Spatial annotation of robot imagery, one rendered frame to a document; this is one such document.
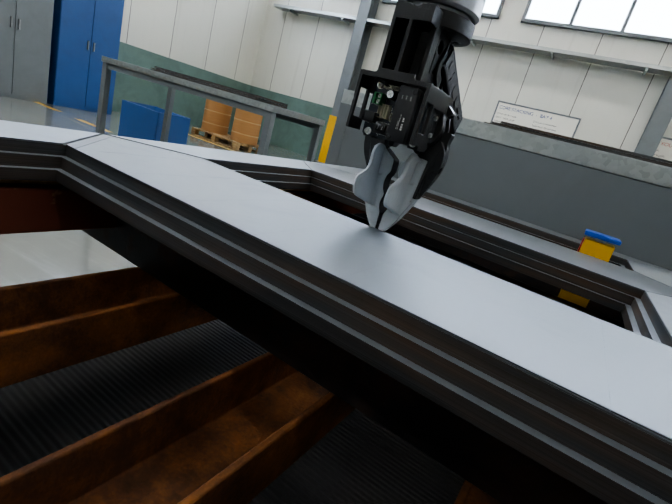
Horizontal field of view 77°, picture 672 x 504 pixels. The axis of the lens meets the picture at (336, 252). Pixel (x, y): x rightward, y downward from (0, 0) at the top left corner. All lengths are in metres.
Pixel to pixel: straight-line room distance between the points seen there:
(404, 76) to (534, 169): 0.78
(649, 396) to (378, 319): 0.15
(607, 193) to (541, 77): 8.40
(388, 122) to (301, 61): 11.09
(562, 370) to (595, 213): 0.88
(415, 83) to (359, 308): 0.21
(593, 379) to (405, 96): 0.26
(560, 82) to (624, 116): 1.26
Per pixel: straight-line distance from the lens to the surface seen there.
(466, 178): 1.17
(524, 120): 9.34
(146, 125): 4.98
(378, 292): 0.27
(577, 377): 0.27
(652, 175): 1.14
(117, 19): 9.03
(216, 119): 8.95
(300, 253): 0.30
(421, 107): 0.38
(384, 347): 0.26
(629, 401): 0.28
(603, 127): 9.30
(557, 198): 1.14
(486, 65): 9.69
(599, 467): 0.26
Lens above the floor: 0.94
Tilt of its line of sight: 16 degrees down
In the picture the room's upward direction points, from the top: 16 degrees clockwise
